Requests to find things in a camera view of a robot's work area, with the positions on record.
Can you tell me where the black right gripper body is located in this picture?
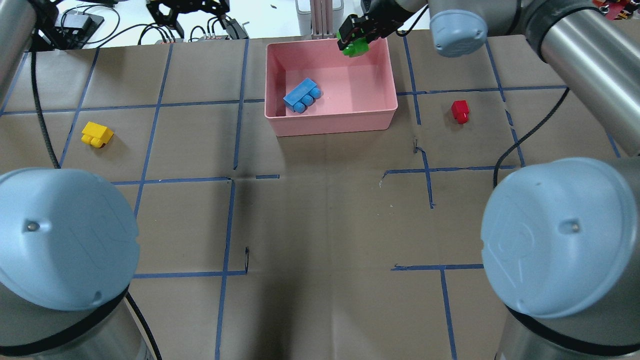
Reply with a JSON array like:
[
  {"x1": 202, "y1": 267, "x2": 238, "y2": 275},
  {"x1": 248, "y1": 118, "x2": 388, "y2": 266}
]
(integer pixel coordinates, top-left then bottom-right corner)
[{"x1": 363, "y1": 0, "x2": 426, "y2": 40}]

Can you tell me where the green toy block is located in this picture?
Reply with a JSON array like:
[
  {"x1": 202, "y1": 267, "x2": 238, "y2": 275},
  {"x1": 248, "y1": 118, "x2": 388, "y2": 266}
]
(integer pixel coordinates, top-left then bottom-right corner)
[{"x1": 336, "y1": 33, "x2": 370, "y2": 58}]

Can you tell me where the blue toy block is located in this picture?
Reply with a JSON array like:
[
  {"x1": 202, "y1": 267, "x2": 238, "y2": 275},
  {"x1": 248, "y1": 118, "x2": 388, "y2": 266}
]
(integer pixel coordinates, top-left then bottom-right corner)
[{"x1": 283, "y1": 78, "x2": 323, "y2": 114}]

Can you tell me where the red toy block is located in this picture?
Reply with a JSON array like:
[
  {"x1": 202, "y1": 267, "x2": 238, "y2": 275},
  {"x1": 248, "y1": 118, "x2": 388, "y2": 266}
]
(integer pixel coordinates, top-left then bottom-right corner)
[{"x1": 451, "y1": 100, "x2": 470, "y2": 125}]

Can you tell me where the yellow toy block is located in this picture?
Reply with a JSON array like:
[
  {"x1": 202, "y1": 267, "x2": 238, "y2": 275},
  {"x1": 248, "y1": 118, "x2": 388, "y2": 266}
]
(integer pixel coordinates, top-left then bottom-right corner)
[{"x1": 81, "y1": 121, "x2": 114, "y2": 149}]

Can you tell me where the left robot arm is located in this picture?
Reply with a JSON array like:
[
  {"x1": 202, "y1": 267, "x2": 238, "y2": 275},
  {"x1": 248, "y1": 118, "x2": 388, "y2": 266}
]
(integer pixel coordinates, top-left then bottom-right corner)
[{"x1": 1, "y1": 52, "x2": 162, "y2": 360}]

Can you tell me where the pink plastic box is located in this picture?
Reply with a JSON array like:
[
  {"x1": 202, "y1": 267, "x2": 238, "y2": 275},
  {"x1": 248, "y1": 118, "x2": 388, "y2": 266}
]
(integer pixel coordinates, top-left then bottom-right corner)
[{"x1": 264, "y1": 39, "x2": 398, "y2": 137}]

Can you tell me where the black device on desk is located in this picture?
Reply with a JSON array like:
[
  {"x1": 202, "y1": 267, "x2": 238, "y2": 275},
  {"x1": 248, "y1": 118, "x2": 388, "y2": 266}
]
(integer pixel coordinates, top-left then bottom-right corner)
[{"x1": 145, "y1": 0, "x2": 249, "y2": 40}]

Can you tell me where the black power adapter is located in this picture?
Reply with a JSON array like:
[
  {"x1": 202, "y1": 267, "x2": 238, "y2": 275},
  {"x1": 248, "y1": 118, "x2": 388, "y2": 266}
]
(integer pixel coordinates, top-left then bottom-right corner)
[{"x1": 55, "y1": 10, "x2": 105, "y2": 38}]

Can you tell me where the aluminium frame post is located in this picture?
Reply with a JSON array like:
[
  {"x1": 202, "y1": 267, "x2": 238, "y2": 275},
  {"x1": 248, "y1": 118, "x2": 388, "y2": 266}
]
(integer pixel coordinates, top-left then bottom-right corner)
[{"x1": 310, "y1": 0, "x2": 336, "y2": 40}]

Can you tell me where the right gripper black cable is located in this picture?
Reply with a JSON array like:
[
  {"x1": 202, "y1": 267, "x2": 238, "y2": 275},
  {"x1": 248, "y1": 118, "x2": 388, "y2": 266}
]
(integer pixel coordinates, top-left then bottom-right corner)
[{"x1": 492, "y1": 30, "x2": 571, "y2": 190}]

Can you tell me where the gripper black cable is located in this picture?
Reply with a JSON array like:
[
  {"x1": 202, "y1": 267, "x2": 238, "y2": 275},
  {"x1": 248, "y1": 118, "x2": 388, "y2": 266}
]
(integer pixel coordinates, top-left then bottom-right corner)
[
  {"x1": 30, "y1": 50, "x2": 163, "y2": 360},
  {"x1": 492, "y1": 30, "x2": 571, "y2": 190}
]

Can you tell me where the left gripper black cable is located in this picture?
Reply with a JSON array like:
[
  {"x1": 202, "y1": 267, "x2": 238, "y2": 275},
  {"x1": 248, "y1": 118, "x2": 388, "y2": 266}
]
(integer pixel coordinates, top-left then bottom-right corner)
[{"x1": 30, "y1": 50, "x2": 163, "y2": 360}]

